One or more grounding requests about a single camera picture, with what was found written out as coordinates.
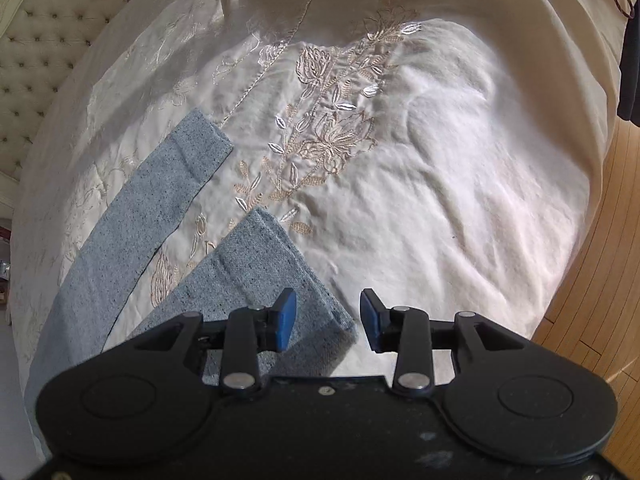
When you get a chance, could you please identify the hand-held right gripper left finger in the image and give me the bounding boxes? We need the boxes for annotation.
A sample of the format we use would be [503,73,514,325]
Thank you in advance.
[102,288,297,392]

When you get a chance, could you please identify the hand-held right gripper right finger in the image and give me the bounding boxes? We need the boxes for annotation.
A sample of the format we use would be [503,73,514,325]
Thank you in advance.
[360,288,540,394]

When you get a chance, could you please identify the grey-blue speckled pants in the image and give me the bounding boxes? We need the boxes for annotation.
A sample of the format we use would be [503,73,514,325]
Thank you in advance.
[25,108,358,401]

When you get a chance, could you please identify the cream embroidered bedspread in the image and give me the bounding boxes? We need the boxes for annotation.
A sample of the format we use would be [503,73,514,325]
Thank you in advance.
[9,0,640,463]

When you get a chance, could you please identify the cream tufted headboard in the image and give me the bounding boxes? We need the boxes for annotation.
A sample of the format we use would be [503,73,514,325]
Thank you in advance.
[0,0,151,183]

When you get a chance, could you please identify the dark hanging cloth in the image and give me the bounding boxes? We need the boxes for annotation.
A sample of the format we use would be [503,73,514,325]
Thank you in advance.
[616,0,640,126]

